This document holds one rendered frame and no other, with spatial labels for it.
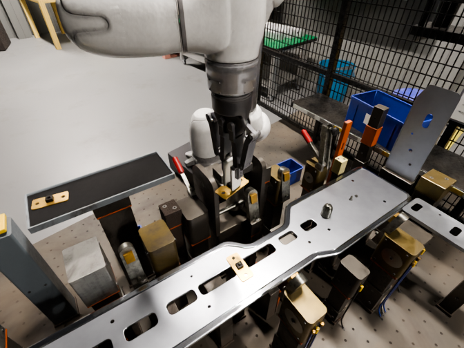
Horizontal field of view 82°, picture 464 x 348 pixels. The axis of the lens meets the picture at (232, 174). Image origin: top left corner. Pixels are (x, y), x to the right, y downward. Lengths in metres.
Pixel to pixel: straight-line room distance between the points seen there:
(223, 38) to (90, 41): 0.18
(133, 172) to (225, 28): 0.54
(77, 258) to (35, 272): 0.22
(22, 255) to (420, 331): 1.21
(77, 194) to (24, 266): 0.23
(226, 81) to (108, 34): 0.18
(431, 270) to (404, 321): 0.27
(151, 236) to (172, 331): 0.23
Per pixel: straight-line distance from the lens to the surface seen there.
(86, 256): 0.74
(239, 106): 0.49
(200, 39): 0.43
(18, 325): 1.25
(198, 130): 1.25
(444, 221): 1.09
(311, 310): 0.69
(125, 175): 0.83
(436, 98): 1.08
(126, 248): 0.72
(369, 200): 1.04
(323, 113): 1.46
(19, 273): 0.94
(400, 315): 1.19
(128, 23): 0.42
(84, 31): 0.45
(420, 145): 1.13
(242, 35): 0.43
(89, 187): 0.84
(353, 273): 0.84
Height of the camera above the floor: 1.66
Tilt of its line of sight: 40 degrees down
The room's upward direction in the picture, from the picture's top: straight up
